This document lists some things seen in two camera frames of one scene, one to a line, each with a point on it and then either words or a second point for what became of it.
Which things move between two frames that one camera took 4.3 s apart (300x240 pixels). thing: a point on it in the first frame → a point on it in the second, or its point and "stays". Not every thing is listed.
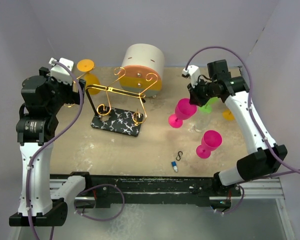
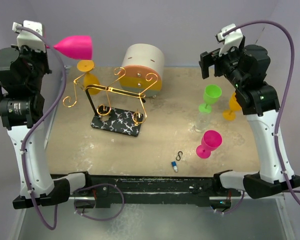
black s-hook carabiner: (179, 155) stays
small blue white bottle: (174, 164) stays
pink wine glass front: (211, 140) stays
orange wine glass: (87, 65) stays
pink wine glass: (184, 110) → (76, 46)
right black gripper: (195, 97) → (208, 59)
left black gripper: (73, 97) → (24, 51)
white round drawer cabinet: (142, 69) stays
